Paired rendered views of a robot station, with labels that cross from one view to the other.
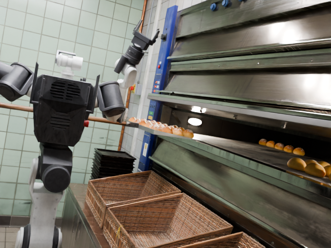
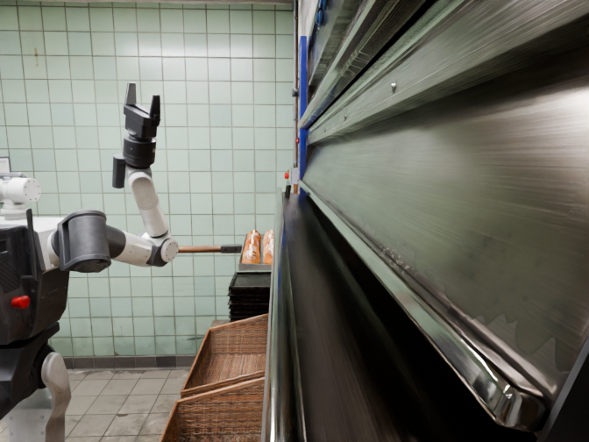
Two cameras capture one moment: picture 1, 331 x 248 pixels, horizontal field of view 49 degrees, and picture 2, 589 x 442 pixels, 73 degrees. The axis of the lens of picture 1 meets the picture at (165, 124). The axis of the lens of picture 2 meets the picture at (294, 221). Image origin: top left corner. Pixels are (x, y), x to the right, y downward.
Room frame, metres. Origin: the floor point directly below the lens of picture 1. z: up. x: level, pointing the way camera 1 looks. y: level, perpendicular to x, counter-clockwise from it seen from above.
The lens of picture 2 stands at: (0.98, -0.61, 1.57)
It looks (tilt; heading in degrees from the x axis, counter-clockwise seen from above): 9 degrees down; 21
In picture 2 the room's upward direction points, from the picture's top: straight up
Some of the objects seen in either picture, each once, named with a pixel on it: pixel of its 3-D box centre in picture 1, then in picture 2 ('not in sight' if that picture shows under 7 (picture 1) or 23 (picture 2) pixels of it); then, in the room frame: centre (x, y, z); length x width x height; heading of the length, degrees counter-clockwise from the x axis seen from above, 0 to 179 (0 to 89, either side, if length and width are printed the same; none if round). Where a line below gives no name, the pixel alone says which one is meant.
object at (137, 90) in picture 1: (137, 89); (294, 175); (3.35, 0.32, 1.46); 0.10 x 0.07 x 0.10; 24
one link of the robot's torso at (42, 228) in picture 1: (44, 206); (32, 427); (1.69, 0.49, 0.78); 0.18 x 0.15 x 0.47; 114
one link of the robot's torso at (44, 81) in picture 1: (62, 107); (3, 272); (1.65, 0.48, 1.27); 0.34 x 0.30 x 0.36; 107
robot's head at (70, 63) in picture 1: (70, 64); (15, 194); (1.71, 0.49, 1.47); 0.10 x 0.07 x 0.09; 107
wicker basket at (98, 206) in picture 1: (129, 196); (251, 357); (2.41, 0.15, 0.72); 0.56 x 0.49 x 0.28; 23
